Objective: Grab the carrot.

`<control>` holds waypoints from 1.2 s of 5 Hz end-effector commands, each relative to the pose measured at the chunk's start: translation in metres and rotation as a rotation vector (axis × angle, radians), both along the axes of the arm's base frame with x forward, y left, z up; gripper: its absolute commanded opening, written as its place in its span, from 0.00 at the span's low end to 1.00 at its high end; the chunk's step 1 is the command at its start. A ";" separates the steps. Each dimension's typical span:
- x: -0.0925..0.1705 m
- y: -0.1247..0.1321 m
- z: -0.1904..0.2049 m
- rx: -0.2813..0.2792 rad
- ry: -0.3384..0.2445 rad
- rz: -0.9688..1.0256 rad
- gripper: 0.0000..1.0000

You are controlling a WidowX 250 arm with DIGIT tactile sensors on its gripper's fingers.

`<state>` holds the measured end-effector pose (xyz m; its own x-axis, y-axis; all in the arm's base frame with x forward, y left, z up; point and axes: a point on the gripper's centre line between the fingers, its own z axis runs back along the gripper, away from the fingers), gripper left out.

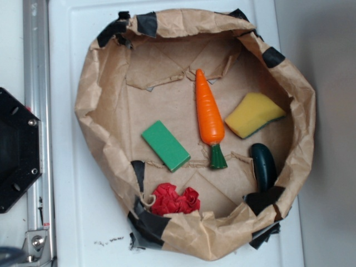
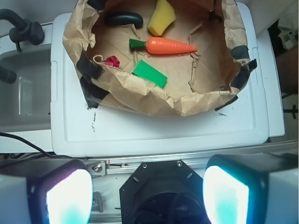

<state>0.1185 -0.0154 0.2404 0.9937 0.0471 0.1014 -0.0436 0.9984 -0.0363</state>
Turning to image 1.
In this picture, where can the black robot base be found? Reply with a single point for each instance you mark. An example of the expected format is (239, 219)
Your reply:
(20, 150)

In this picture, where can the orange toy carrot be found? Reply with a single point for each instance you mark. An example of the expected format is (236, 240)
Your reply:
(211, 127)

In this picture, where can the green rectangular block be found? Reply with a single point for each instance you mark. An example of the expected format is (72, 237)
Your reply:
(166, 146)

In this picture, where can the brown paper bag bin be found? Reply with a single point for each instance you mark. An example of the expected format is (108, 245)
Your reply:
(140, 70)

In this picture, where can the red crumpled paper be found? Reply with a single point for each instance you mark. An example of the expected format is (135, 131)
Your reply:
(168, 201)

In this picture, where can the yellow sponge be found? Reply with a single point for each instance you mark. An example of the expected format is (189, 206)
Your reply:
(253, 112)

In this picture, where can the dark green toy cucumber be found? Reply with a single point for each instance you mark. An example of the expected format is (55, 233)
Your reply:
(264, 166)

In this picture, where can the white tray board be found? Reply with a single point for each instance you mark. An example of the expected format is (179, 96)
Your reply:
(91, 227)

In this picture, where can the aluminium rail frame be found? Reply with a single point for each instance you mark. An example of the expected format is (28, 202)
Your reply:
(40, 239)

